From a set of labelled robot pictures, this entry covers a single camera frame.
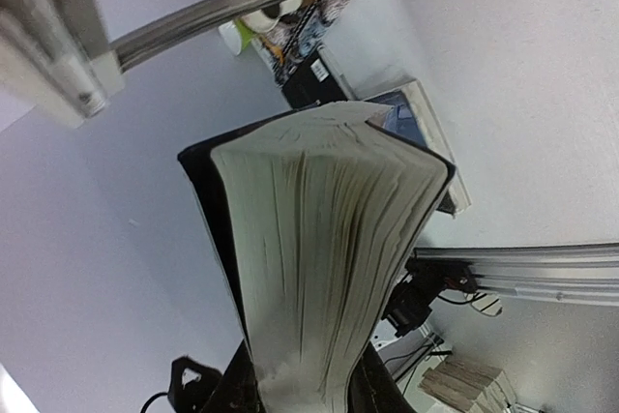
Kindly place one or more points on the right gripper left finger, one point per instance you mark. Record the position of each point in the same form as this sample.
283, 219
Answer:
198, 388

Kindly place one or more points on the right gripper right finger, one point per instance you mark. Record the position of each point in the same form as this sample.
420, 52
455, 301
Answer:
372, 388

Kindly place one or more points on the black paperback book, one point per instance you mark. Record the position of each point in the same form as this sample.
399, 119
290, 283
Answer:
312, 215

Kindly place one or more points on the dark blue paperback book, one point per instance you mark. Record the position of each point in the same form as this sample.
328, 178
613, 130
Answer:
414, 118

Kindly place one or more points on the black notebook with barcode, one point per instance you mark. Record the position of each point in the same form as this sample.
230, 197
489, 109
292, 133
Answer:
316, 81

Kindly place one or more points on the cardboard stack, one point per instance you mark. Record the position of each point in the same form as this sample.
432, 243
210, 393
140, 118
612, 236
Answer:
466, 385

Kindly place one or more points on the patterned placemat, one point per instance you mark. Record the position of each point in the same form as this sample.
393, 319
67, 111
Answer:
296, 35

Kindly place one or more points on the white two-tier shelf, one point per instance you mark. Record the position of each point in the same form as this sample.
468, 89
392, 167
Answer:
68, 58

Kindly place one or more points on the green bowl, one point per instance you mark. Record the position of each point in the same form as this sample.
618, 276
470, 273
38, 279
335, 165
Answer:
236, 35

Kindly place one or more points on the glass cup with brown band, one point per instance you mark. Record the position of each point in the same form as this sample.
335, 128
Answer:
266, 19

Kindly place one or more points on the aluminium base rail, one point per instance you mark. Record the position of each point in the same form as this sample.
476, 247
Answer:
572, 274

